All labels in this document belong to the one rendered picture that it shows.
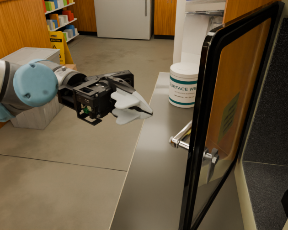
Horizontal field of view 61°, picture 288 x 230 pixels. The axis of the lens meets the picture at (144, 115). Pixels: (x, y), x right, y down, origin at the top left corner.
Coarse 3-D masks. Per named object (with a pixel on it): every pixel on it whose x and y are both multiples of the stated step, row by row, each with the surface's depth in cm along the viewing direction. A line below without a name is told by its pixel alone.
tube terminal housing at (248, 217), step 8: (280, 24) 45; (272, 48) 48; (256, 104) 55; (240, 160) 64; (240, 168) 63; (240, 176) 62; (240, 184) 61; (240, 192) 61; (240, 200) 60; (248, 200) 54; (240, 208) 59; (248, 208) 53; (248, 216) 53; (248, 224) 52
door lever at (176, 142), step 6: (186, 126) 42; (180, 132) 41; (186, 132) 41; (174, 138) 40; (180, 138) 40; (186, 138) 41; (174, 144) 39; (180, 144) 39; (186, 144) 39; (186, 150) 39
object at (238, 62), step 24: (264, 24) 41; (240, 48) 34; (240, 72) 39; (216, 96) 33; (240, 96) 45; (192, 120) 30; (216, 120) 37; (240, 120) 52; (192, 144) 32; (216, 144) 42; (216, 168) 48; (192, 216) 45
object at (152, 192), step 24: (168, 96) 108; (144, 120) 92; (168, 120) 92; (144, 144) 80; (168, 144) 80; (144, 168) 71; (168, 168) 71; (144, 192) 64; (168, 192) 64; (120, 216) 58; (144, 216) 58; (168, 216) 58; (216, 216) 58; (240, 216) 58
